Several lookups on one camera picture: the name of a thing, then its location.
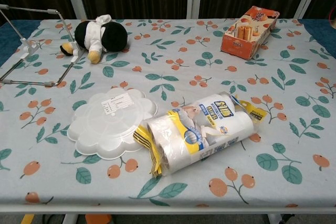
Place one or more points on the floral fruit print tablecloth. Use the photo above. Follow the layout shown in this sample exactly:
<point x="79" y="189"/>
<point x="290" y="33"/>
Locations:
<point x="183" y="82"/>

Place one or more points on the black white plush penguin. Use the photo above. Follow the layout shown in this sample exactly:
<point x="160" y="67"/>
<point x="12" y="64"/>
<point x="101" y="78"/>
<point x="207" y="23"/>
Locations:
<point x="115" y="36"/>

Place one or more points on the white table frame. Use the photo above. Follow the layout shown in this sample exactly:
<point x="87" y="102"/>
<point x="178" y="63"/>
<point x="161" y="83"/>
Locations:
<point x="168" y="209"/>

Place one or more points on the white flower-shaped plastic plate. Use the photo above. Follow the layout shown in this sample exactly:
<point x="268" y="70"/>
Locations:
<point x="105" y="129"/>

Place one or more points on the orange snack box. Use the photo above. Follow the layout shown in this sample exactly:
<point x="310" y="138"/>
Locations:
<point x="236" y="48"/>

